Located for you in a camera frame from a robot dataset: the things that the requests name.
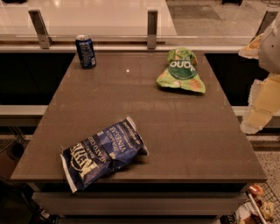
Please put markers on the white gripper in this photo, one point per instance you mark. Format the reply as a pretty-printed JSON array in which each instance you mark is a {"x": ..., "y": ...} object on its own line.
[{"x": 270, "y": 49}]

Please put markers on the blue Kettle chip bag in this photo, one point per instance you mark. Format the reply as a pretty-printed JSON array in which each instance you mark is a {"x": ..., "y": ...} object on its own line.
[{"x": 103, "y": 153}]

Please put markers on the green chip bag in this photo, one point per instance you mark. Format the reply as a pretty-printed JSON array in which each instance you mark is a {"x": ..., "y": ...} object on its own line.
[{"x": 181, "y": 72}]

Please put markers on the blue pepsi can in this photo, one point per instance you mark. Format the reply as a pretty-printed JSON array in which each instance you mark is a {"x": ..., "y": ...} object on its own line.
[{"x": 85, "y": 51}]

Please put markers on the right metal railing bracket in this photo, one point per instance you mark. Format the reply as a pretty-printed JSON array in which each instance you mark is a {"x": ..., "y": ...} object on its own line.
[{"x": 271, "y": 21}]

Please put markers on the wire basket with snacks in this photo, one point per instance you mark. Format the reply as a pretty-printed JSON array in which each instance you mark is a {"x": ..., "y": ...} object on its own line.
[{"x": 261, "y": 207}]

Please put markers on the left metal railing bracket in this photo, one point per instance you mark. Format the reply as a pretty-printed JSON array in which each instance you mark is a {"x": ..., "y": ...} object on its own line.
[{"x": 40, "y": 28}]

